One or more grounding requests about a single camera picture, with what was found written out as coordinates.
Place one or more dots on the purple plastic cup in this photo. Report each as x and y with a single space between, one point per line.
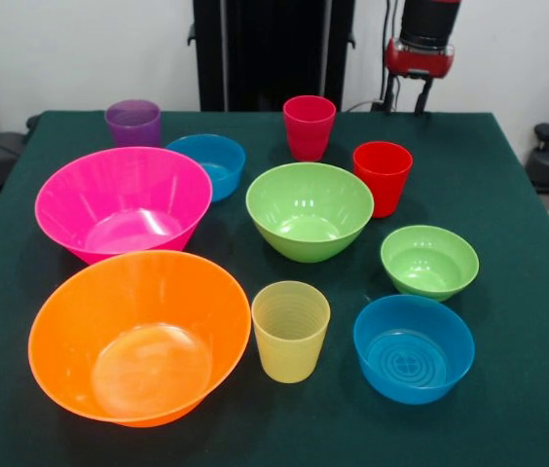
133 129

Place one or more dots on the red plastic cup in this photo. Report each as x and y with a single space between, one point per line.
384 190

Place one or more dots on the large green plastic bowl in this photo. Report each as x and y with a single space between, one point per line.
308 219

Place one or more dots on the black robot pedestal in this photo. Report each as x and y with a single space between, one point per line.
274 53

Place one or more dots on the orange plastic bowl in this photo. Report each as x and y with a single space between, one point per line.
138 340

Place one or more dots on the yellow plastic cup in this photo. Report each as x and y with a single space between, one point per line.
289 350

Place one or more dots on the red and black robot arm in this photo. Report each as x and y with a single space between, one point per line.
430 22

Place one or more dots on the small green plastic bowl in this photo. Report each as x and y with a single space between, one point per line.
428 267

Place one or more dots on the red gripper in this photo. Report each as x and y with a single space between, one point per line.
418 59

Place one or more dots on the crimson pink plastic cup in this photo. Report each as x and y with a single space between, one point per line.
308 136

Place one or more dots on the dark green table cloth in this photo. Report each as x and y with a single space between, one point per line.
474 389

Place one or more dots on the blue plastic bowl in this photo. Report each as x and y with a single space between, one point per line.
413 355
221 160

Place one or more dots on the large pink plastic bowl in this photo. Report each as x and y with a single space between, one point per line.
123 209

